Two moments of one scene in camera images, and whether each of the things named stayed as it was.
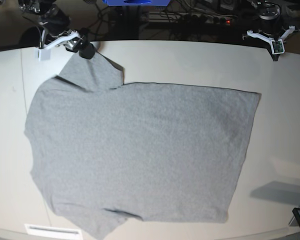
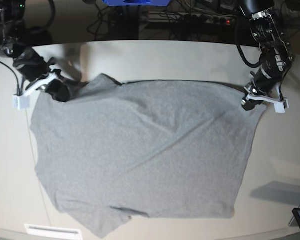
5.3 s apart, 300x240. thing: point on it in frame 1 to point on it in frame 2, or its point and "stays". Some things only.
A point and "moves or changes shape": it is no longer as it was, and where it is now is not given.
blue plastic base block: [137, 2] stays
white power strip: [163, 17] stays
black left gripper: [76, 44] to [58, 89]
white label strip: [52, 232] stays
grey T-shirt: [101, 150] moves or changes shape
